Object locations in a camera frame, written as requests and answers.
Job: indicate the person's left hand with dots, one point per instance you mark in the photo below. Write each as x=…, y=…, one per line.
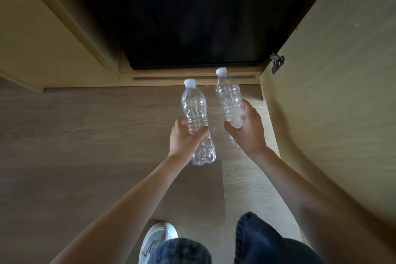
x=181, y=144

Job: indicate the person's right hand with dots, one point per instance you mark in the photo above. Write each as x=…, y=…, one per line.
x=251, y=137

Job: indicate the person's right thumb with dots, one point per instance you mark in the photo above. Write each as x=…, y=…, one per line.
x=232, y=128

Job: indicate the person's left thumb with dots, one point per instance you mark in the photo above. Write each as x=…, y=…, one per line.
x=199, y=135

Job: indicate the clear plastic water bottle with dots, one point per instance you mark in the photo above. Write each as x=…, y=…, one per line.
x=229, y=96
x=194, y=110

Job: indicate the person's left forearm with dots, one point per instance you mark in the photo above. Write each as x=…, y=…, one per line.
x=123, y=214

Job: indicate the person's right forearm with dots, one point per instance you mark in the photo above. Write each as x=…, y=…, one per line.
x=315, y=211

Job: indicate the metal door hinge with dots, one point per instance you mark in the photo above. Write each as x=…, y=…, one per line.
x=277, y=62

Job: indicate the white sneaker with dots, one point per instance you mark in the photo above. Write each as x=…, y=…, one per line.
x=156, y=239

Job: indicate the light wooden cabinet door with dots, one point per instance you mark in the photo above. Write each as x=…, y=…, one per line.
x=340, y=87

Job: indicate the dark blue jeans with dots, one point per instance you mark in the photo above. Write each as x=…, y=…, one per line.
x=263, y=242

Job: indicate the black mini fridge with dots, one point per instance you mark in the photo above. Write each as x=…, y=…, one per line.
x=198, y=13

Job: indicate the light wooden cabinet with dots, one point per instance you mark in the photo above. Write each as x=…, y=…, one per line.
x=46, y=41

